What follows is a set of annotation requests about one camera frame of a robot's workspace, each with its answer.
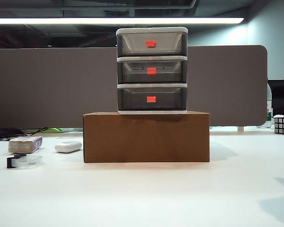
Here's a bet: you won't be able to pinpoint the white pack with purple label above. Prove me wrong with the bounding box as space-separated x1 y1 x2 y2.
8 136 43 153

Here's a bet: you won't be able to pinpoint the grey-brown desk partition panel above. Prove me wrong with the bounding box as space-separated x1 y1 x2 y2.
0 44 268 130

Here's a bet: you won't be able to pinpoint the transparent tape dispenser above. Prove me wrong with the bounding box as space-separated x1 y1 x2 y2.
6 153 44 169

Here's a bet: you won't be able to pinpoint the black cables behind desk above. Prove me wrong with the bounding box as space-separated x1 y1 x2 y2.
0 127 49 141

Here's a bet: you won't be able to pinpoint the white earbud case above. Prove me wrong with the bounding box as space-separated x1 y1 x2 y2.
54 141 82 153

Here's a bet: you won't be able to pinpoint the white plastic drawer cabinet frame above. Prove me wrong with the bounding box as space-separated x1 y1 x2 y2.
115 27 189 115

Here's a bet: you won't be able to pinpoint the brown cardboard box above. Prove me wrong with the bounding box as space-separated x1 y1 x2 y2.
82 110 211 163

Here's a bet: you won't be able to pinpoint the long ceiling light strip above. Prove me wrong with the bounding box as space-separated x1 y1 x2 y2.
0 17 245 25

